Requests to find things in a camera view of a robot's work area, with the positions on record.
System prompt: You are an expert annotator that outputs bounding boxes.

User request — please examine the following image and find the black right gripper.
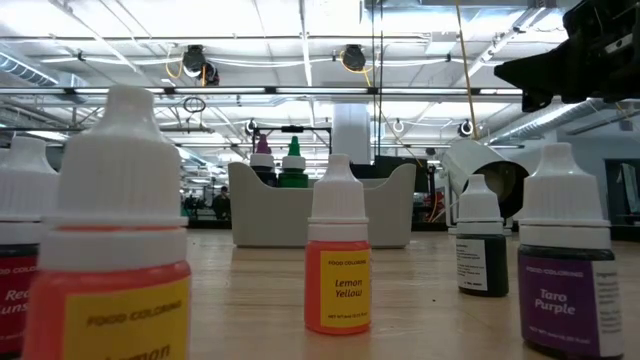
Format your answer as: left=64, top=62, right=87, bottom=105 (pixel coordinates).
left=493, top=0, right=640, bottom=114

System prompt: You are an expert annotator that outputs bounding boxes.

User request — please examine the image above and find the taro purple food colouring bottle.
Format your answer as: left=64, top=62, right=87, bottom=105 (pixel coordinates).
left=516, top=142, right=625, bottom=360

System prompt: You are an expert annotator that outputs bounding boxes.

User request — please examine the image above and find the dark green food colouring bottle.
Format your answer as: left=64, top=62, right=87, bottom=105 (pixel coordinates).
left=455, top=173, right=510, bottom=298

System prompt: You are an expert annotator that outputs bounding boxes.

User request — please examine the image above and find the large green-tipped colouring bottle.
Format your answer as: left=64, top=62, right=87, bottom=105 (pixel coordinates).
left=278, top=135, right=310, bottom=190

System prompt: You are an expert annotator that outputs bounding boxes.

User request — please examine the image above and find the large purple-tipped colouring bottle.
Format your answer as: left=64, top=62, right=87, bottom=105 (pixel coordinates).
left=248, top=133, right=278, bottom=187

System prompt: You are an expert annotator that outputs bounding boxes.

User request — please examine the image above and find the red sunset food colouring bottle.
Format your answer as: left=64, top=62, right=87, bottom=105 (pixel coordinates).
left=0, top=136, right=60, bottom=359

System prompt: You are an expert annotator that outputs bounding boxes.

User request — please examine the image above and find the white cylindrical spotlight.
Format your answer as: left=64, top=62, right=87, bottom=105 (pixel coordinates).
left=440, top=138, right=531, bottom=237

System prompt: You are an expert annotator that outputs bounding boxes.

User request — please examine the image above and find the white building pillar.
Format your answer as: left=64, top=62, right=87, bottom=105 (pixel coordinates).
left=331, top=103, right=372, bottom=166

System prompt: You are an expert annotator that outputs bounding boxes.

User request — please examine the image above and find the long ceiling light bar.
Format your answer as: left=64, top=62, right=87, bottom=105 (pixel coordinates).
left=0, top=85, right=524, bottom=97

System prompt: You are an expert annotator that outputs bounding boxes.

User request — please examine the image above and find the grey plastic bin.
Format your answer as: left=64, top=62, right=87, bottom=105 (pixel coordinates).
left=227, top=161, right=418, bottom=250

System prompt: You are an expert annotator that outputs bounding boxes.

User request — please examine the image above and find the person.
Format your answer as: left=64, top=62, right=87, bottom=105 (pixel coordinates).
left=212, top=185, right=233, bottom=221

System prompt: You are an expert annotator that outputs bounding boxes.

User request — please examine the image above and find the silver ventilation duct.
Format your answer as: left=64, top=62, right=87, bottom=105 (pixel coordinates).
left=487, top=97, right=640, bottom=146

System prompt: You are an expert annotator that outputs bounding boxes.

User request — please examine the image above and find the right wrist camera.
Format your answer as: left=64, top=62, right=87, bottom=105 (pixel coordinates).
left=562, top=0, right=619, bottom=51

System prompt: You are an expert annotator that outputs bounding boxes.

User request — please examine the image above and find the yellow hanging cable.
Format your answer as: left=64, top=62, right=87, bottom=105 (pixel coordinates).
left=453, top=0, right=480, bottom=142

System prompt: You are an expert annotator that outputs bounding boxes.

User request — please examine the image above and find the black hanging cable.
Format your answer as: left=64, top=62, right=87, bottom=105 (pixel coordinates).
left=370, top=0, right=385, bottom=166

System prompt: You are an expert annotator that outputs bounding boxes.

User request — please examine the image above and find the black ceiling cable reel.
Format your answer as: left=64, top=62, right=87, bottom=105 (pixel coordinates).
left=339, top=43, right=369, bottom=73
left=180, top=44, right=221, bottom=87

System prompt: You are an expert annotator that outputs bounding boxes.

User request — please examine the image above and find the background black rig frame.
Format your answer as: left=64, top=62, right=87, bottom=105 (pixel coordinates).
left=251, top=125, right=334, bottom=166

